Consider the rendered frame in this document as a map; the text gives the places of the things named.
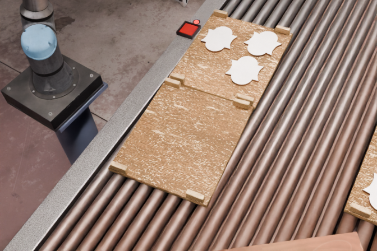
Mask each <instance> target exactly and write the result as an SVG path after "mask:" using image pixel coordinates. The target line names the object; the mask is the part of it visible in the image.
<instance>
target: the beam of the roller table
mask: <svg viewBox="0 0 377 251"><path fill-rule="evenodd" d="M229 1H230V0H206V1H205V2H204V3H203V4H202V5H201V7H200V8H199V9H198V10H197V11H196V13H195V14H194V15H193V16H192V18H191V19H190V20H189V22H193V20H200V23H199V24H198V25H201V29H202V28H203V26H204V25H205V24H206V22H207V20H208V19H209V17H210V16H211V15H212V13H213V11H214V10H221V11H222V10H223V8H224V7H225V6H226V4H227V3H228V2H229ZM201 29H200V31H201ZM200 31H199V32H200ZM199 32H198V33H197V34H196V36H195V37H194V38H193V39H192V40H191V39H188V38H185V37H183V36H179V35H177V36H176V37H175V39H174V40H173V41H172V42H171V43H170V45H169V46H168V48H167V49H166V50H165V51H164V52H163V54H162V55H161V56H160V57H159V58H158V60H157V61H156V62H155V63H154V64H153V66H152V67H151V69H149V71H148V72H147V73H146V75H145V76H144V77H143V78H142V79H141V81H140V82H139V83H138V84H137V86H136V87H135V88H134V89H133V90H132V92H131V93H130V94H129V96H128V97H127V98H126V99H125V100H124V102H123V103H122V104H121V105H120V107H119V108H118V109H117V110H116V111H115V113H114V114H113V115H112V116H111V118H110V119H109V120H108V121H107V122H106V124H105V125H104V126H103V128H102V129H101V130H100V131H99V133H98V134H97V135H96V136H95V137H94V139H93V140H92V141H91V142H90V143H89V145H88V146H87V148H86V149H84V151H83V152H82V154H81V155H80V156H79V157H78V158H77V160H76V161H75V162H74V163H73V164H72V166H71V167H70V168H69V169H68V171H67V172H66V173H65V175H64V176H63V177H62V178H61V180H60V181H59V182H58V183H57V184H56V186H55V187H54V188H53V189H52V190H51V192H50V193H49V194H48V195H47V196H46V198H45V199H44V201H43V202H42V203H41V204H40V205H39V207H38V208H37V209H36V210H35V211H34V213H33V214H32V215H31V216H30V218H29V219H28V220H27V221H26V222H25V224H24V225H23V226H22V228H21V229H20V230H19V231H18V233H17V234H16V235H15V236H14V237H13V239H12V240H11V241H10V242H9V244H8V245H7V246H6V247H5V248H4V250H3V251H39V249H40V248H41V247H42V245H43V244H44V243H45V241H46V240H47V239H48V238H49V236H50V235H51V233H52V232H53V231H54V230H55V228H56V227H57V226H58V224H59V223H60V222H61V221H62V219H63V218H64V217H65V215H66V214H67V213H68V211H69V210H70V209H71V207H72V206H73V205H74V204H75V202H76V201H77V200H78V198H79V197H80V196H81V195H82V193H83V192H84V190H85V189H86V188H87V186H88V185H89V184H90V183H91V181H92V180H93V179H94V177H95V176H96V175H97V173H98V172H99V171H100V169H101V168H102V167H103V165H104V164H105V163H106V162H107V160H108V159H109V158H110V156H111V155H112V153H114V151H115V150H116V148H117V147H118V146H119V144H120V143H121V142H122V141H123V139H124V138H125V137H126V136H127V134H128V133H129V131H130V130H131V129H132V128H133V126H134V125H135V124H136V122H137V121H138V120H139V119H140V117H141V116H142V115H143V113H144V112H145V110H146V109H147V107H148V106H149V104H150V103H151V101H152V100H153V98H154V96H155V95H156V93H157V92H158V90H159V89H160V87H161V86H162V84H163V82H164V81H165V79H166V77H167V78H168V77H169V75H170V74H171V73H172V72H173V70H174V69H175V67H176V66H177V65H178V63H179V61H180V60H181V58H182V57H183V56H184V54H185V53H186V51H187V50H188V48H189V47H190V45H191V44H192V42H193V41H194V40H195V38H196V37H197V35H198V34H199Z"/></svg>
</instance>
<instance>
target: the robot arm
mask: <svg viewBox="0 0 377 251"><path fill-rule="evenodd" d="M22 1H23V3H22V4H21V5H20V16H21V22H22V31H23V33H22V35H21V46H22V49H23V51H24V53H25V54H26V57H27V59H28V61H29V63H30V65H31V68H32V70H33V84H34V86H35V88H36V90H37V91H38V92H40V93H41V94H44V95H55V94H59V93H62V92H64V91H65V90H67V89H68V88H69V87H70V86H71V85H72V83H73V80H74V74H73V71H72V69H71V67H70V66H69V65H68V64H67V63H66V62H65V61H64V60H63V57H62V54H61V51H60V49H59V45H58V40H57V33H56V27H55V22H54V12H53V6H52V4H51V3H50V2H49V1H48V0H22ZM175 1H177V2H179V3H180V4H181V6H183V7H185V6H186V5H187V3H188V1H189V0H175Z"/></svg>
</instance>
